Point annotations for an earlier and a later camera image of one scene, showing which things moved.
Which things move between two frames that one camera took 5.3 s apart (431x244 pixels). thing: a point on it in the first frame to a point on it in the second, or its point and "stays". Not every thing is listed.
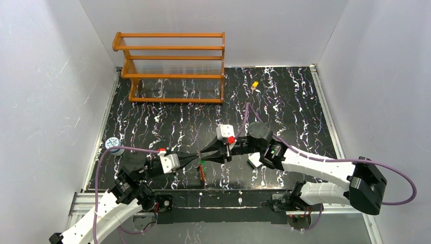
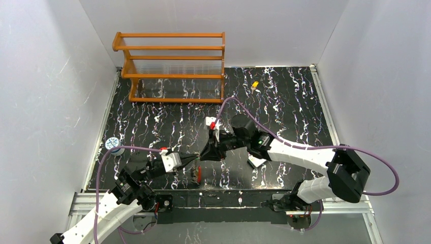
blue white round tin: x=114 y=142 stays
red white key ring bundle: x=203 y=170 to x=196 y=174
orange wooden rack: x=173 y=67 stays
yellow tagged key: x=254 y=85 stays
